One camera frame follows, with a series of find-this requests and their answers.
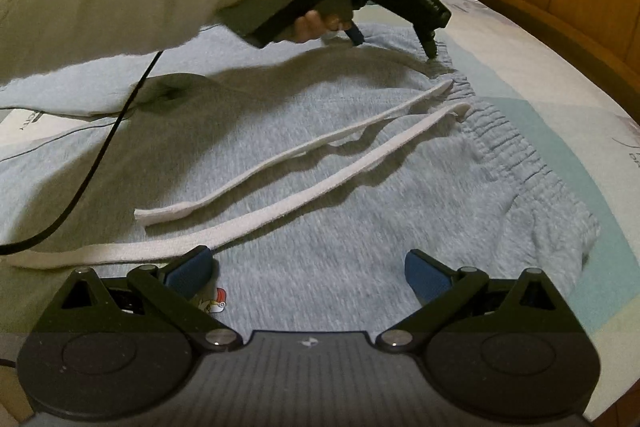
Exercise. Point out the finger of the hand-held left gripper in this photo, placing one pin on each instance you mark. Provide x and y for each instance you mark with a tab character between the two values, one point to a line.
356	36
430	44

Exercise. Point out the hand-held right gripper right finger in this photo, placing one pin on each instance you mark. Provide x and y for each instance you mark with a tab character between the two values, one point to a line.
425	274

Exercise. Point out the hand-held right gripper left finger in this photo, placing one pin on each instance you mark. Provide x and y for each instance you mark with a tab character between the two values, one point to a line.
192	269

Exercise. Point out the light grey sweatpants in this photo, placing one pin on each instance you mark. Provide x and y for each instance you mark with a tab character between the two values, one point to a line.
350	187

